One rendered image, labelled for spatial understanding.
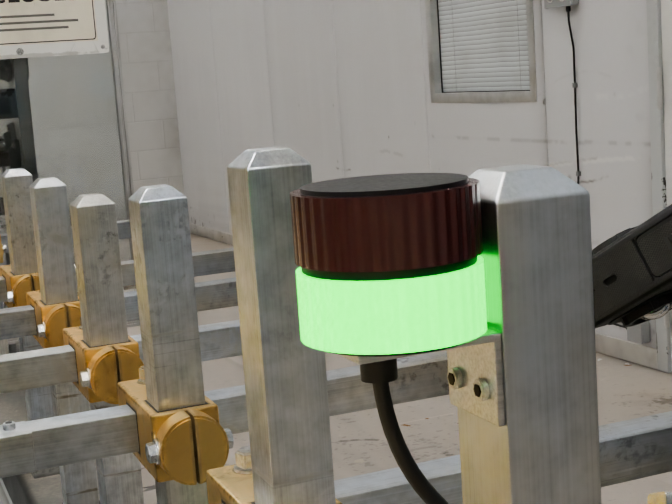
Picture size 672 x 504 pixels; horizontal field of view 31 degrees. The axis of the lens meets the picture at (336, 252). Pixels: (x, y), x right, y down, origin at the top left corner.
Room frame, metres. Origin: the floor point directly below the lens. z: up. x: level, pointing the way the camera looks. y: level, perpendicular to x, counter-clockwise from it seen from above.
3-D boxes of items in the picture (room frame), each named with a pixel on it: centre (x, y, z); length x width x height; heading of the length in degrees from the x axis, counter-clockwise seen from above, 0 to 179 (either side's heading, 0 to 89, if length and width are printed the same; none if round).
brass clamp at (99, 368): (1.12, 0.23, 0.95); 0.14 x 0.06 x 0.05; 22
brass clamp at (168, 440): (0.88, 0.13, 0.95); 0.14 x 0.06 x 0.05; 22
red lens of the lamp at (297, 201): (0.38, -0.02, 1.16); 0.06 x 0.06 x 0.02
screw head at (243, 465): (0.70, 0.06, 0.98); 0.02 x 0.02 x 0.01
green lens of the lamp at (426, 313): (0.38, -0.02, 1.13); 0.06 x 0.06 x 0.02
